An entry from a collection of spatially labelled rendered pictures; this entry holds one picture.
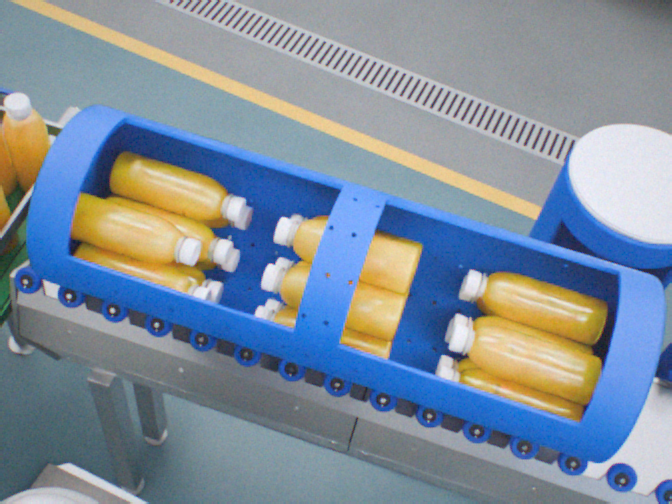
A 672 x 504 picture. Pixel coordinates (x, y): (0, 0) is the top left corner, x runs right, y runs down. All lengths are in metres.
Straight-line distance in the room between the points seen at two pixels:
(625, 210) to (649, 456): 0.42
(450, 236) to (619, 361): 0.34
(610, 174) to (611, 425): 0.57
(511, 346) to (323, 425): 0.37
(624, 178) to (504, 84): 1.72
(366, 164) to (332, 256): 1.76
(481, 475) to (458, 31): 2.33
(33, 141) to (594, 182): 0.98
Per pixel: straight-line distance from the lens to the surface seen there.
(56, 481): 1.21
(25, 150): 1.54
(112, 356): 1.48
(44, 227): 1.25
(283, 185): 1.37
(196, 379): 1.43
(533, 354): 1.21
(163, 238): 1.25
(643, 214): 1.58
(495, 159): 3.01
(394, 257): 1.19
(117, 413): 1.83
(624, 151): 1.67
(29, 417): 2.41
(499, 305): 1.27
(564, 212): 1.60
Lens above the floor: 2.15
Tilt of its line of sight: 55 degrees down
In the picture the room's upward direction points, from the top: 10 degrees clockwise
